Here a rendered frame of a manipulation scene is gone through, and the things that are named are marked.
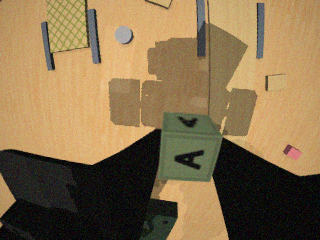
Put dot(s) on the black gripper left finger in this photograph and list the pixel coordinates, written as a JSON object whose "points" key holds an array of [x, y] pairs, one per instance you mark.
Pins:
{"points": [[114, 193]]}

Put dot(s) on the green letter block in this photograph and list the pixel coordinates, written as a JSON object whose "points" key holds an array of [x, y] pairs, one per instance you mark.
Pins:
{"points": [[188, 147]]}

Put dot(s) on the small pink cube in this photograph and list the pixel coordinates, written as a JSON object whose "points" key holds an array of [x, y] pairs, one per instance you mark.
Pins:
{"points": [[292, 152]]}

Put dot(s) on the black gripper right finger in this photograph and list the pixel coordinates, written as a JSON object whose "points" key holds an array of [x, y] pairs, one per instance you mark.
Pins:
{"points": [[260, 200]]}

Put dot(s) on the grey cylinder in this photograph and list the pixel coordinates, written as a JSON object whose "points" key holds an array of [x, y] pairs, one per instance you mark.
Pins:
{"points": [[124, 35]]}

